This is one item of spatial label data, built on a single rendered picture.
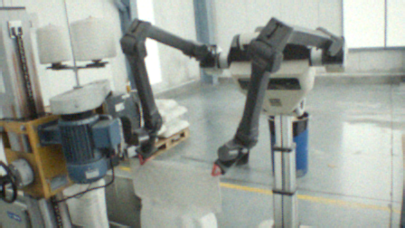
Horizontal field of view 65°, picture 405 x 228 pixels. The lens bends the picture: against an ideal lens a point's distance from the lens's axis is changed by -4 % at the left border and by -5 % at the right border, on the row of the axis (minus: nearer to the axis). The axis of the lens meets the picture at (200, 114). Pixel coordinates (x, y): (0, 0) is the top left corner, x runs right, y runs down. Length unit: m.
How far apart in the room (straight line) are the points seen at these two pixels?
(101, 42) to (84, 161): 0.45
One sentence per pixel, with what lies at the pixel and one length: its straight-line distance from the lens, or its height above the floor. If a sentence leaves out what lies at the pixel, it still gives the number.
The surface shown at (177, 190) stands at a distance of 1.54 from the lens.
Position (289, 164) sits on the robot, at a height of 0.86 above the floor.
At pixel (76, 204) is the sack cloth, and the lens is 1.96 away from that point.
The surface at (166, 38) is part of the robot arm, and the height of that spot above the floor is 1.58.
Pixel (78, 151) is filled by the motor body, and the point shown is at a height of 1.22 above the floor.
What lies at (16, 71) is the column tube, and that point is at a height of 1.53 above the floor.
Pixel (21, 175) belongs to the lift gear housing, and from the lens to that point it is 1.40.
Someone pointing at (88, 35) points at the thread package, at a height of 1.62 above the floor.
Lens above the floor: 1.59
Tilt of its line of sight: 14 degrees down
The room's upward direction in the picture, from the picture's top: 6 degrees counter-clockwise
